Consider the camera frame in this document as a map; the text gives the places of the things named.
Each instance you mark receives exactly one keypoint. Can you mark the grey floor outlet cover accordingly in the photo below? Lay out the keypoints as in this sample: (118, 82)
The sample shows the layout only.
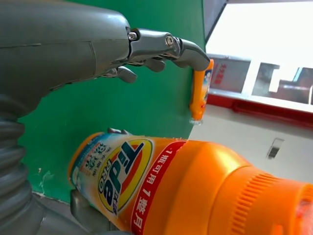
(274, 149)

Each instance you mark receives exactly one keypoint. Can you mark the red and white cabinet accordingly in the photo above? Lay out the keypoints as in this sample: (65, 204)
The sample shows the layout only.
(244, 103)

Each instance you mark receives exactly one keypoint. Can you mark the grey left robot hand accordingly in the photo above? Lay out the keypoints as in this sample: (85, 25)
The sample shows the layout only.
(61, 48)

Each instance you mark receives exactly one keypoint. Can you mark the orange Tide detergent bottle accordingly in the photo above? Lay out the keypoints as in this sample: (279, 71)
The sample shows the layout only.
(183, 188)
(199, 94)

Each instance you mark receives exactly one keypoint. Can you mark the green table mat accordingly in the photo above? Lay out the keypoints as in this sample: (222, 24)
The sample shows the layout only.
(158, 103)

